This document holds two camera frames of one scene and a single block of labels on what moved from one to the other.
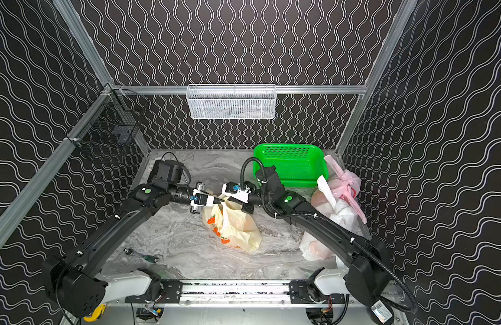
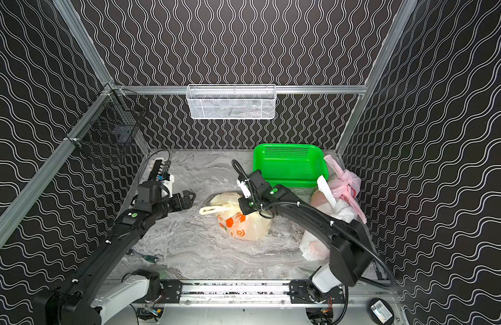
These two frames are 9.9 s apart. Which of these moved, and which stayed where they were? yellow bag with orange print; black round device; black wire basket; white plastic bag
Moved: yellow bag with orange print
Stayed: black round device; white plastic bag; black wire basket
